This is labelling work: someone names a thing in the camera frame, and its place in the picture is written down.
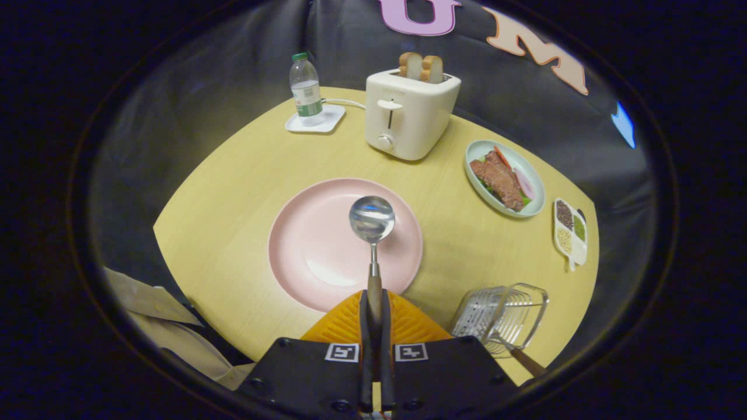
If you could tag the white divided seasoning dish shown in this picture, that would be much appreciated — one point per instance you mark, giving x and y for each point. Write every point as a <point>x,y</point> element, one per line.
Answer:
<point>578,248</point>

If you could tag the clear plastic water bottle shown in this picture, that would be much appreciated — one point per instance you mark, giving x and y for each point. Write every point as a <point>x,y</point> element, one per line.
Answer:
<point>306,93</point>

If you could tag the pale green oval plate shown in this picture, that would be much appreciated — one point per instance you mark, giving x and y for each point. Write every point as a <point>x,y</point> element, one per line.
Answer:
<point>534,201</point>

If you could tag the black backdrop cloth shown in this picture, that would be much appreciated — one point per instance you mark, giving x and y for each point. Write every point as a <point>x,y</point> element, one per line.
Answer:
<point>204,128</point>

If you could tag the white square coaster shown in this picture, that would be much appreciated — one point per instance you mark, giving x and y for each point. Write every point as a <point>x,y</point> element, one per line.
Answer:
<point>332,119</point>

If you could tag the brown meat slices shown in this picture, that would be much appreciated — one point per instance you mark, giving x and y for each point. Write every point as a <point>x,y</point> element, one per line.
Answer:
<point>499,181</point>

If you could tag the green lettuce leaves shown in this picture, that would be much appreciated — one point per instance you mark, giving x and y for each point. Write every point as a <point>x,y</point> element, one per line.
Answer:
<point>526,200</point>

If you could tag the pink ham slice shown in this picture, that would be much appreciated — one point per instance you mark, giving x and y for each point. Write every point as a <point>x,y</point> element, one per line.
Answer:
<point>525,184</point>

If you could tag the clear perforated plastic basket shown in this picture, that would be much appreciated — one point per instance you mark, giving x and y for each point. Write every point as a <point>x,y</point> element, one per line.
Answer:
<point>496,315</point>

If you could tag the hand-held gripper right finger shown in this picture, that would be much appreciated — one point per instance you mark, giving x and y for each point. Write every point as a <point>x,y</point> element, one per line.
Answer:
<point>449,379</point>

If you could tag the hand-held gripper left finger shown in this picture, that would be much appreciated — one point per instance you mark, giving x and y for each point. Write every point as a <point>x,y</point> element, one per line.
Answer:
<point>303,379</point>

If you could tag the pink round plate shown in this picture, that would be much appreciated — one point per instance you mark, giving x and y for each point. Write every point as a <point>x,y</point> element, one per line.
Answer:
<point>315,245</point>

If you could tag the orange carrot slice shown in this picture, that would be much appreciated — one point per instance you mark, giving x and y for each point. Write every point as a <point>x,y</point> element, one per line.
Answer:
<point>502,157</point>

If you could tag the cream white toaster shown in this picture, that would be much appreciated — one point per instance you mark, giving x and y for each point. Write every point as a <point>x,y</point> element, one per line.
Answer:
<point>408,116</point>

